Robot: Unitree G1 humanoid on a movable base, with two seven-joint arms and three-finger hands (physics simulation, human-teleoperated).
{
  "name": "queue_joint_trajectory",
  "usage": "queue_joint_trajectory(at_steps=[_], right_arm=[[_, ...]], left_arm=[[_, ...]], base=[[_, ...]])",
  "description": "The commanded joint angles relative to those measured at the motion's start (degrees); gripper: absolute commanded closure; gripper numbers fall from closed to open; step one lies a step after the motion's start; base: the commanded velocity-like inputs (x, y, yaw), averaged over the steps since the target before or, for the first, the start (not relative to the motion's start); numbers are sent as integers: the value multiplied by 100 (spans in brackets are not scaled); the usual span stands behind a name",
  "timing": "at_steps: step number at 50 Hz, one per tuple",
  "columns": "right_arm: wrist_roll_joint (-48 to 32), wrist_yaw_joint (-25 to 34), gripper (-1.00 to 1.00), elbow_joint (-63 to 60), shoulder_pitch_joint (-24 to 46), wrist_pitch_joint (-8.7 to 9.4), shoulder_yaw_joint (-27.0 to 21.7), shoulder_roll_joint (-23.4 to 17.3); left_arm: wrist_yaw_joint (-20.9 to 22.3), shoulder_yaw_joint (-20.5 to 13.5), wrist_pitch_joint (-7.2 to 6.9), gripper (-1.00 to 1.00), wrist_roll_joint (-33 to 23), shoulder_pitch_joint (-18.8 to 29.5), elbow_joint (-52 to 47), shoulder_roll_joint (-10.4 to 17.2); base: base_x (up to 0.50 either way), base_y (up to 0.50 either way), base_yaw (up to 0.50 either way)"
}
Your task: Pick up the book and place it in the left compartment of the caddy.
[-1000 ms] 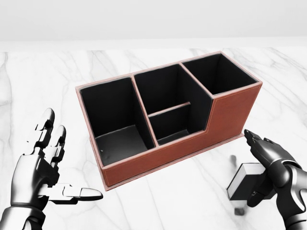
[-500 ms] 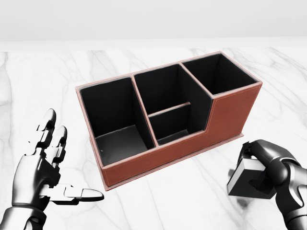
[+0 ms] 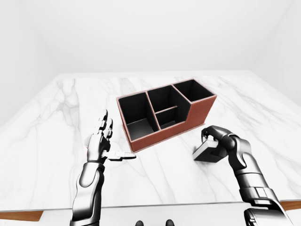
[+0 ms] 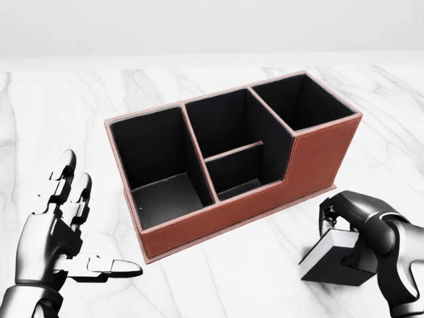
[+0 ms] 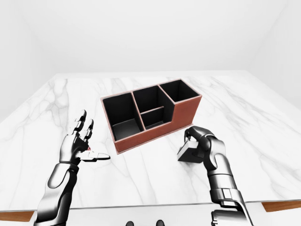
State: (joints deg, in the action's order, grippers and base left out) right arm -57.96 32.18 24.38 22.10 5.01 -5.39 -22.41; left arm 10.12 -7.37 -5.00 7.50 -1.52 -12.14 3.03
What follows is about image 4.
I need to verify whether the red-brown desk caddy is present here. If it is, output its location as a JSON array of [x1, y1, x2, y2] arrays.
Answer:
[[103, 70, 363, 265]]

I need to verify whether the black book with white pages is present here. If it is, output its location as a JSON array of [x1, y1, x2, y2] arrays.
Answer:
[[298, 228, 378, 288]]

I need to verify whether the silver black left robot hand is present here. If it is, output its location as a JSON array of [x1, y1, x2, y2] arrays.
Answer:
[[14, 149, 144, 286]]

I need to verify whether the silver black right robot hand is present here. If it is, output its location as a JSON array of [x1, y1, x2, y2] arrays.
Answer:
[[318, 189, 398, 273]]

